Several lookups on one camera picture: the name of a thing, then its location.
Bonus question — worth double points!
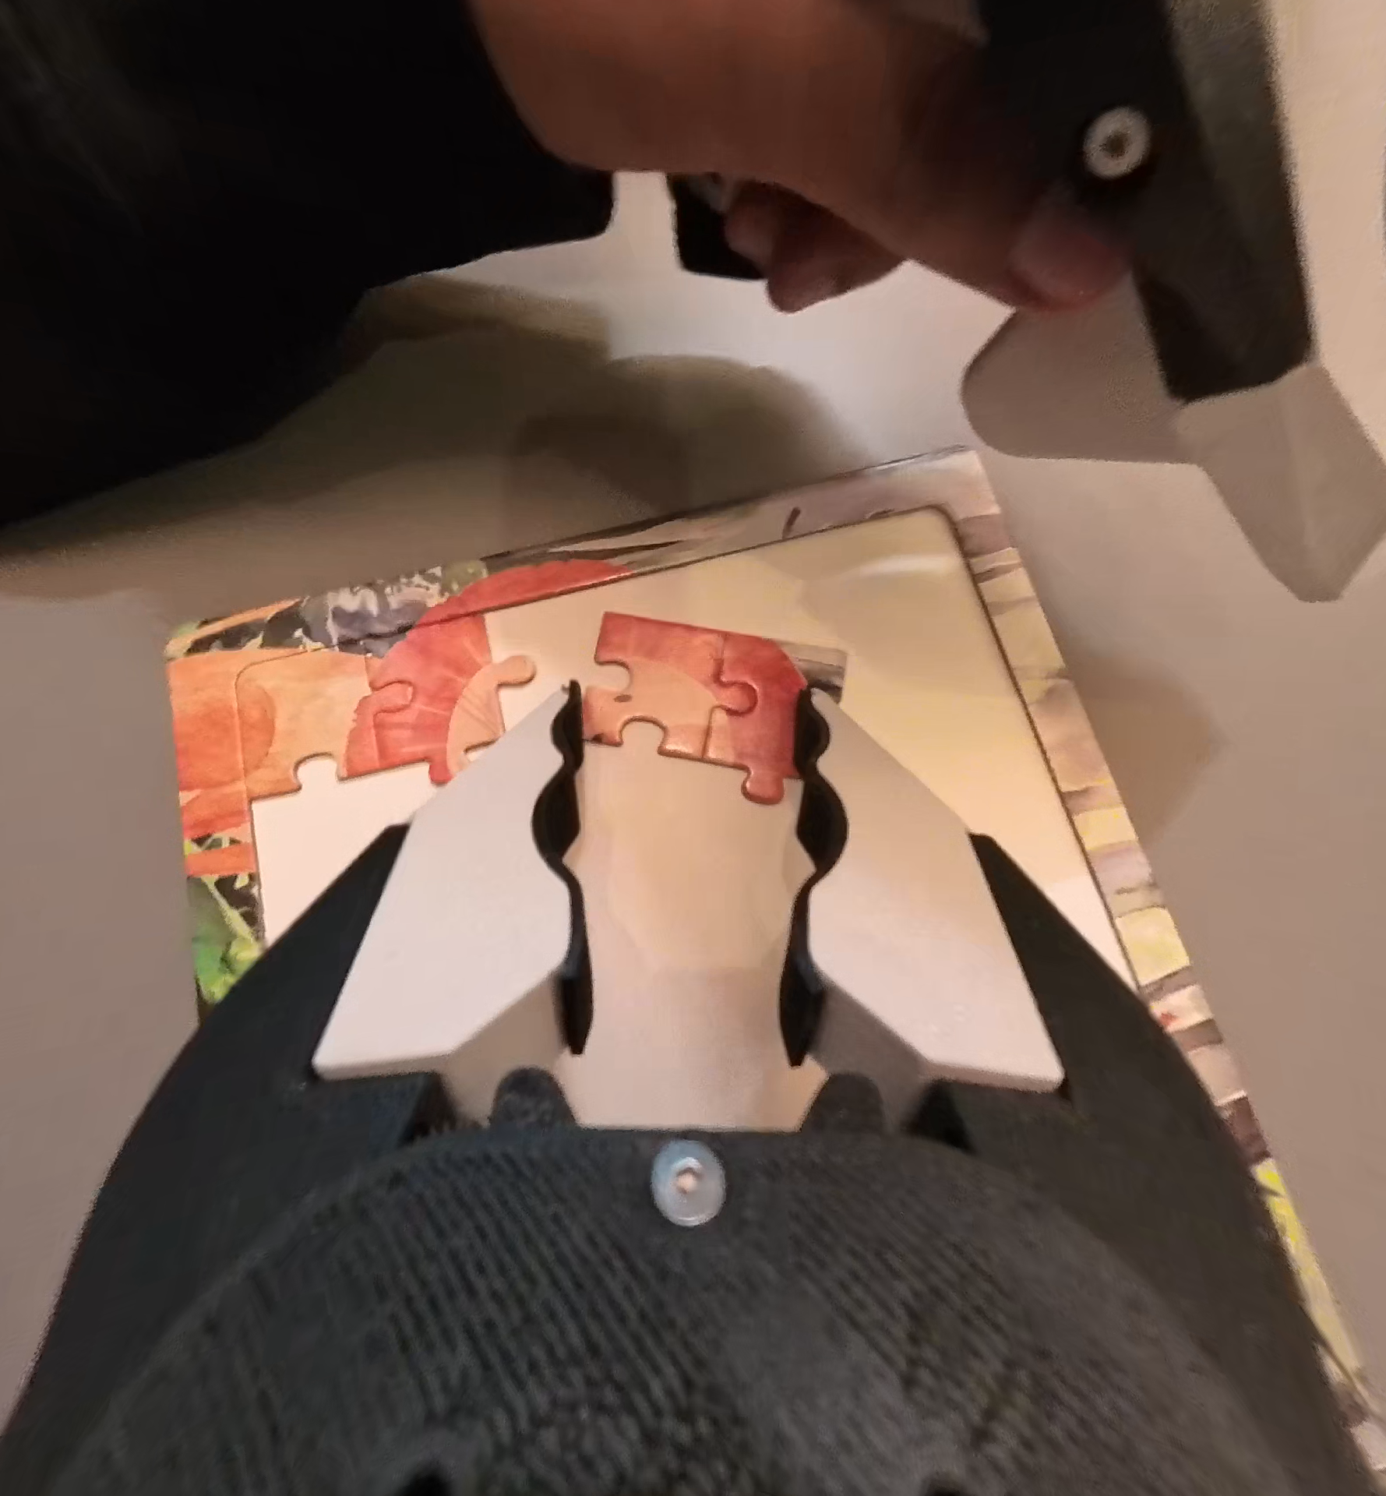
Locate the person's left forearm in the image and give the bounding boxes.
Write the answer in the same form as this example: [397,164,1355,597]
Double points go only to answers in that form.
[0,0,617,562]

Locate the person's left hand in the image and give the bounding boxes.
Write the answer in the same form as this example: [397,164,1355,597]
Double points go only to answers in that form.
[470,0,1132,314]

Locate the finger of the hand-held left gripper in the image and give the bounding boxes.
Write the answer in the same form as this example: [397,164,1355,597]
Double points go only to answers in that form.
[1168,359,1386,605]
[959,284,1205,466]

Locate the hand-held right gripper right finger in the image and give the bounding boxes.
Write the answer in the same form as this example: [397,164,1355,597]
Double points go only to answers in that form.
[775,686,1068,1117]

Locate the pale orange puzzle piece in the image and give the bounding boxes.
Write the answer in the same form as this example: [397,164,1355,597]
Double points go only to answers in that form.
[234,654,413,787]

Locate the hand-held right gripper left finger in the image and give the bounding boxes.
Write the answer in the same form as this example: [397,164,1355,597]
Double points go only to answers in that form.
[309,681,593,1120]

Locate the joined orange puzzle pieces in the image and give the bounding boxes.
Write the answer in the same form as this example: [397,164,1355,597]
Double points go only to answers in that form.
[581,609,847,807]

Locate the red ribbed puzzle piece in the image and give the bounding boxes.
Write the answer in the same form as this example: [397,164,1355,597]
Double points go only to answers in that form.
[341,613,538,787]

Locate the jigsaw puzzle tray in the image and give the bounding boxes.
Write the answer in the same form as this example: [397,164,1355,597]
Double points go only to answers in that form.
[164,447,1386,1496]

